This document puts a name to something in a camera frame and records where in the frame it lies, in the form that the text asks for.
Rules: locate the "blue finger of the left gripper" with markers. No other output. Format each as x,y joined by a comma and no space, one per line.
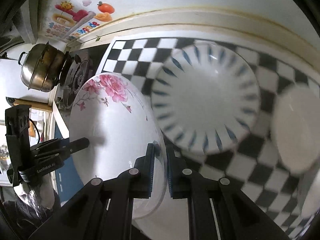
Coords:
70,147

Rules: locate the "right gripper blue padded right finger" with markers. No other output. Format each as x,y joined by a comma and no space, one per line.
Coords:
183,182

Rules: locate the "black gas stove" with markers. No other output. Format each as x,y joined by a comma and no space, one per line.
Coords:
84,66

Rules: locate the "white bowl front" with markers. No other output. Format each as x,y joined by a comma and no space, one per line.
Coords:
308,192

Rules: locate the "steel steamer pot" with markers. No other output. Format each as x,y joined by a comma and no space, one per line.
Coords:
42,67

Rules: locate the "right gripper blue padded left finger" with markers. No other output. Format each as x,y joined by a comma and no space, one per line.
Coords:
141,185

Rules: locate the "white bowl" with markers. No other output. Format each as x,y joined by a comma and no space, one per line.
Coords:
295,128
308,192

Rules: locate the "white pink-flower plate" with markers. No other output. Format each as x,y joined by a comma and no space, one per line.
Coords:
119,124

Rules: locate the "colourful wall sticker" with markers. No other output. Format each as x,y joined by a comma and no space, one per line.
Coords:
67,20

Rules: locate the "white blue-striped plate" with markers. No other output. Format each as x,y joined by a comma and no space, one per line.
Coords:
206,98

